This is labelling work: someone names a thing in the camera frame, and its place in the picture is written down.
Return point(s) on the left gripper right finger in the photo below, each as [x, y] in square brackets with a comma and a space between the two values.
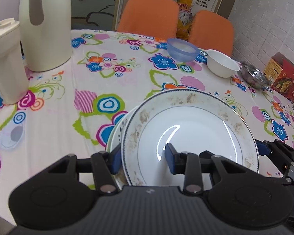
[189, 165]

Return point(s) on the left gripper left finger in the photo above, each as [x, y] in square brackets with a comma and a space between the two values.
[104, 165]

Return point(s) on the white plate with floral branch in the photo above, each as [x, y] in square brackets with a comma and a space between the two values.
[123, 127]

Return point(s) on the white plate with gold rim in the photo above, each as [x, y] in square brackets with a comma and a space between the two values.
[192, 121]

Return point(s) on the white ceramic bowl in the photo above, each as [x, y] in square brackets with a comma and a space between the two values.
[220, 64]

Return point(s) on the stainless steel bowl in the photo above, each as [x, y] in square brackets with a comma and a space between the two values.
[253, 76]

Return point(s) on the translucent blue plastic bowl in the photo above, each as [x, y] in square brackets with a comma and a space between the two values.
[182, 50]

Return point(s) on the floral tablecloth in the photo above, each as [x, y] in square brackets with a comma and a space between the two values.
[75, 107]

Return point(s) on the red cracker box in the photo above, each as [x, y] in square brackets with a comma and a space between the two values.
[280, 73]

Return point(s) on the white plastic pitcher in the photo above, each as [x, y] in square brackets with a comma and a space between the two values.
[13, 80]

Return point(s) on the cream thermos jug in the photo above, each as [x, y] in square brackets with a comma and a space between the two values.
[45, 27]

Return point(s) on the right orange chair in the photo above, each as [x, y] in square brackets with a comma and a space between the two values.
[212, 31]

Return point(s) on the orange chair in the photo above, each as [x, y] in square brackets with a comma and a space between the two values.
[155, 18]
[212, 31]

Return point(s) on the left orange chair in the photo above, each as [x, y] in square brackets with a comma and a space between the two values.
[155, 18]

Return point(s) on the yellow snack bag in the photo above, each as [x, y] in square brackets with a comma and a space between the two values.
[184, 19]

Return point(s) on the frosted glass door with cat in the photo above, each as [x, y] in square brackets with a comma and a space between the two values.
[93, 14]

